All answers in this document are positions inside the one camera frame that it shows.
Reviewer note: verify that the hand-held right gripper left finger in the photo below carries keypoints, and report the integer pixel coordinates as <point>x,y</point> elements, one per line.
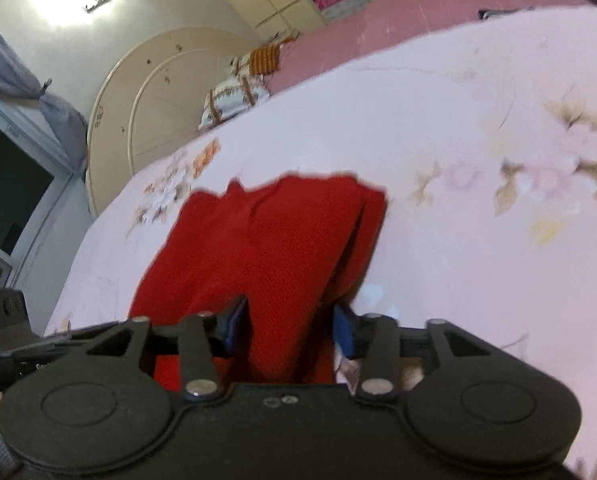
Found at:
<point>236,327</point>

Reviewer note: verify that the pink bed sheet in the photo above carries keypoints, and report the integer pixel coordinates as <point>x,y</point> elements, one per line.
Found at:
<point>403,25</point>

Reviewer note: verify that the dark window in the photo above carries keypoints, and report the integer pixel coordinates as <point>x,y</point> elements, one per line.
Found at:
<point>8,195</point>

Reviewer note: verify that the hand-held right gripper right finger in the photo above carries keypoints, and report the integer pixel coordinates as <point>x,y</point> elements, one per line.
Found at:
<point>344,332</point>

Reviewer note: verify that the cream round headboard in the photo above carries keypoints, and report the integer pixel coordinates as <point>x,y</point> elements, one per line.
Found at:
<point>138,95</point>

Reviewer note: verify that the grey curtain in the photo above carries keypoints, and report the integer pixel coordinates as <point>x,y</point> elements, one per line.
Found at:
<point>23,85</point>

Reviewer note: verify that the floral patterned pillow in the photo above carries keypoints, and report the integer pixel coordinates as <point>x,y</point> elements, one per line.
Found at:
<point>231,97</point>

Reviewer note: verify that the white floral quilt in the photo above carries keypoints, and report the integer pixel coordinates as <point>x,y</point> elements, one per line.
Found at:
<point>453,135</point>

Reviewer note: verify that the red knit garment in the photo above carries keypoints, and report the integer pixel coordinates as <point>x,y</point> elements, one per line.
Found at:
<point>278,250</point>

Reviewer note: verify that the orange checked pillow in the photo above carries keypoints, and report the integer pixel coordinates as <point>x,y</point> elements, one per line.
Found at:
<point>268,60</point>

